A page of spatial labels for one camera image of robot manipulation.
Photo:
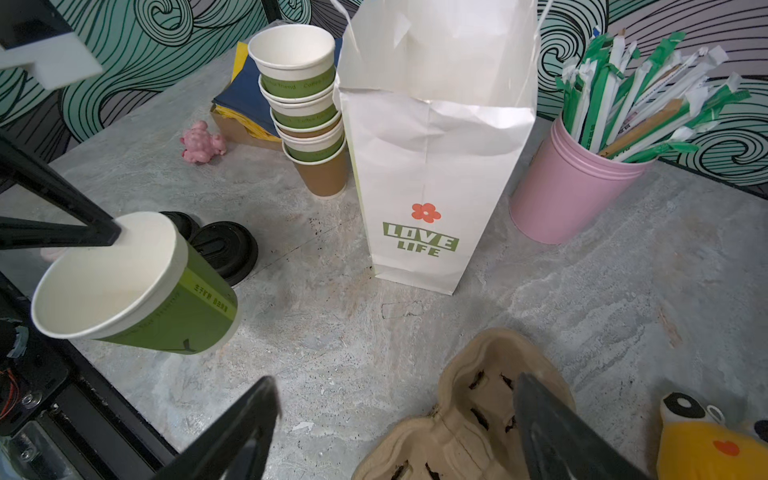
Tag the navy blue napkin stack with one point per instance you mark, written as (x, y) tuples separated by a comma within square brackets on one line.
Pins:
[(283, 82)]

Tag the white green paper takeout bag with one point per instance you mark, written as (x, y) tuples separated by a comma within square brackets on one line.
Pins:
[(438, 100)]

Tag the yellow napkin stack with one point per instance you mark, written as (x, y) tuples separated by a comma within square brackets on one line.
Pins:
[(239, 101)]

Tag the brown cardboard napkin box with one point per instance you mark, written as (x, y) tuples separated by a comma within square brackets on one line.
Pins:
[(236, 133)]

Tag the black coffee cup lid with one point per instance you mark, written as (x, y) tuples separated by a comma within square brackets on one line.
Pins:
[(229, 248), (187, 225)]

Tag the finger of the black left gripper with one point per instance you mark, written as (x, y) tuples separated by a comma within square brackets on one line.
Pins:
[(27, 234)]

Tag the green white wrapped straws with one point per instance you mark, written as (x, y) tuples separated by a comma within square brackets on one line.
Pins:
[(630, 109)]

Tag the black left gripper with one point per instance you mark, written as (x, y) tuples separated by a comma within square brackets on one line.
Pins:
[(37, 39)]

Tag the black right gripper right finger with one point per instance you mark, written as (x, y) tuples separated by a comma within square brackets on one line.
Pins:
[(557, 444)]

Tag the pink metal straw bucket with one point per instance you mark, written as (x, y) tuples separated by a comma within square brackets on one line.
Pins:
[(566, 187)]

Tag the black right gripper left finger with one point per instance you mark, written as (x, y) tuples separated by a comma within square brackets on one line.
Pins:
[(237, 444)]

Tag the brown pulp cup carrier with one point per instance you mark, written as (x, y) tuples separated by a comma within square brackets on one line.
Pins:
[(472, 432)]

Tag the green white paper cup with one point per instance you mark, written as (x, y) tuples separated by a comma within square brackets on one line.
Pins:
[(150, 289)]

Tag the stack of paper cups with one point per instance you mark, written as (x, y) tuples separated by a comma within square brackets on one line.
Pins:
[(321, 159)]

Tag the pink plush toy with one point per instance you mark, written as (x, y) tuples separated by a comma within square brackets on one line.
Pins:
[(200, 146)]

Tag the yellow plush doll red dress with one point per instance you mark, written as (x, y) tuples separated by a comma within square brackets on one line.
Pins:
[(696, 443)]

